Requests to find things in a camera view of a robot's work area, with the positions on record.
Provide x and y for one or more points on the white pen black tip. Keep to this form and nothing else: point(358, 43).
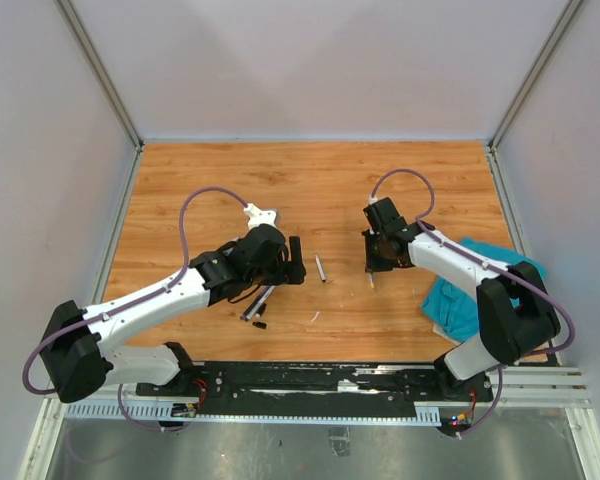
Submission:
point(271, 291)

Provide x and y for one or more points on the grey slotted cable duct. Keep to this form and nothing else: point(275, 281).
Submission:
point(272, 410)

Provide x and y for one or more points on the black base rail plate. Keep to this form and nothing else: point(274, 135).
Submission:
point(343, 383)

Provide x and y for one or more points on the white pen black end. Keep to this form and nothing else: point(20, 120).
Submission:
point(320, 269)

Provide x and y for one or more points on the aluminium frame post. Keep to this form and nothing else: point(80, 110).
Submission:
point(83, 40)
point(558, 33)

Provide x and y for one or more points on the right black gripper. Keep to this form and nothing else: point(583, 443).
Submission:
point(373, 264)

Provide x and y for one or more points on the teal cloth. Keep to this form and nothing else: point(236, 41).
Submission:
point(453, 311)

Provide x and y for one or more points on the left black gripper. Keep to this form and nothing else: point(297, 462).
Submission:
point(288, 271)

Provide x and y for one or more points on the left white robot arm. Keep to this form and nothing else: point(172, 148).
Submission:
point(81, 343)

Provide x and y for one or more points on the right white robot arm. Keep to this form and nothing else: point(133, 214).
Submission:
point(515, 317)

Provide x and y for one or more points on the left aluminium frame post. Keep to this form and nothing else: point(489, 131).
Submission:
point(83, 40)

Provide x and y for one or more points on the dark purple pen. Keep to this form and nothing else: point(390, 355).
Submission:
point(255, 304)

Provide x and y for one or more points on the right aluminium frame post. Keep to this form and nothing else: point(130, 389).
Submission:
point(558, 33)

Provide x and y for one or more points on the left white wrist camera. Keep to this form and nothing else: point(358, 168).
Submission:
point(260, 216)

